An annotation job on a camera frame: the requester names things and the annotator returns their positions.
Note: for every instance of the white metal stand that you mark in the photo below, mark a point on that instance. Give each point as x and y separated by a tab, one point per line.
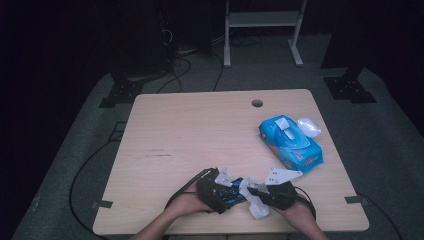
263	18

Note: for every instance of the black and blue oblong device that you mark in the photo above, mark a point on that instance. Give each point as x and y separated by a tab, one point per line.
235	193

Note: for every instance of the blue wet wipes pack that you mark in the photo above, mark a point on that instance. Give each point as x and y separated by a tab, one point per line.
300	150

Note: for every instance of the grey tape strip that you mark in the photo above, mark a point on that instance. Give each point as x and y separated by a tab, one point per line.
356	199
101	204

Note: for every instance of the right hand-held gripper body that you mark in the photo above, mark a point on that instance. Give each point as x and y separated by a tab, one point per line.
280	196

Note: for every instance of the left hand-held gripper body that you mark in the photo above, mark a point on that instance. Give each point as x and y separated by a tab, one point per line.
210	195

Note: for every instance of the person's left hand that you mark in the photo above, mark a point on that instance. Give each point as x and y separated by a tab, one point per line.
186	206

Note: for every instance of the translucent white oval lid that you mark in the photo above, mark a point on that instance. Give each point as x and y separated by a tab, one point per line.
309	127

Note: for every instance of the black stand base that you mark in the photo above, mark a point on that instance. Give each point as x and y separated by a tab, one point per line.
121	91
348	88

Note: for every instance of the white wet wipe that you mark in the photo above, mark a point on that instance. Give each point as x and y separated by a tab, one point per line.
258	208
283	124

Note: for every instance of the person's right hand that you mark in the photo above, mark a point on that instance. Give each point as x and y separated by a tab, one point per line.
298	215

